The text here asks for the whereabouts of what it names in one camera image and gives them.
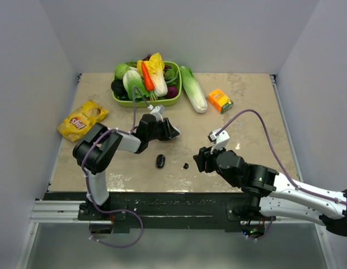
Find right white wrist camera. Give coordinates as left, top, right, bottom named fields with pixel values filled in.
left=208, top=129, right=230, bottom=154

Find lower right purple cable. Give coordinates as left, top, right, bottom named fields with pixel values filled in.
left=245, top=217, right=275, bottom=242

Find dark red grapes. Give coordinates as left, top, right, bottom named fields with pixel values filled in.
left=143, top=54, right=152, bottom=61

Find orange juice carton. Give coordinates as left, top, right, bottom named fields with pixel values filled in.
left=208, top=89, right=233, bottom=114

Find green plastic vegetable tray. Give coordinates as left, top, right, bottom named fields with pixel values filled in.
left=111, top=61, right=182, bottom=108

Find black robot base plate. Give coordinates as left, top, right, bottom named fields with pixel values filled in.
left=44, top=192, right=271, bottom=236

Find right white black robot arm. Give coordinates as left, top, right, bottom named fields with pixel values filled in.
left=193, top=147, right=347, bottom=237

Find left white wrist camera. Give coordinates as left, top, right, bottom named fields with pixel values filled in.
left=147, top=105, right=165, bottom=115

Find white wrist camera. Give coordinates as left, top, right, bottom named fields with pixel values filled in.
left=208, top=129, right=230, bottom=154
left=147, top=105, right=165, bottom=115

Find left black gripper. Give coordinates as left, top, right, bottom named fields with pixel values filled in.
left=147, top=117, right=179, bottom=141

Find aluminium frame rail right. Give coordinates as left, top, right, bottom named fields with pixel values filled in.
left=269, top=75, right=304, bottom=182

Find purple onion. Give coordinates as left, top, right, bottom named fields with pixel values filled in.
left=165, top=85, right=179, bottom=99

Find napa cabbage on table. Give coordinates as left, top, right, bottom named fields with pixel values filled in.
left=180, top=66, right=207, bottom=114

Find black earbud charging case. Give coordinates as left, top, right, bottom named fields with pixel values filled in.
left=156, top=154, right=166, bottom=169

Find green round vegetable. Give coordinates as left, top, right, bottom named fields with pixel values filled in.
left=114, top=63, right=131, bottom=80

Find white earbud charging case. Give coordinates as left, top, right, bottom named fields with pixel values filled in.
left=173, top=128, right=181, bottom=138

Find yellow white cabbage in tray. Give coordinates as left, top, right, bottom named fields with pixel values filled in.
left=137, top=53, right=168, bottom=98

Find yellow Lays chips bag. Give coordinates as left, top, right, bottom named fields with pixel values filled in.
left=57, top=100, right=109, bottom=142

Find green white bok choy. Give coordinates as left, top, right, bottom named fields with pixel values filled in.
left=123, top=70, right=149, bottom=101

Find orange toy carrot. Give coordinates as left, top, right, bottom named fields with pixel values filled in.
left=141, top=61, right=154, bottom=92

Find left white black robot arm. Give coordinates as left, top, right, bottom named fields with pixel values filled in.
left=72, top=114, right=180, bottom=220

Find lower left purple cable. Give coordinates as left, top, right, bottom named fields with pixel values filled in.
left=88, top=210, right=145, bottom=248

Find black round vegetable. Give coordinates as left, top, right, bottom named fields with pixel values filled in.
left=111, top=80, right=127, bottom=98

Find dark green leafy vegetable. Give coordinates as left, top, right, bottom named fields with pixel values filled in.
left=164, top=67, right=179, bottom=86

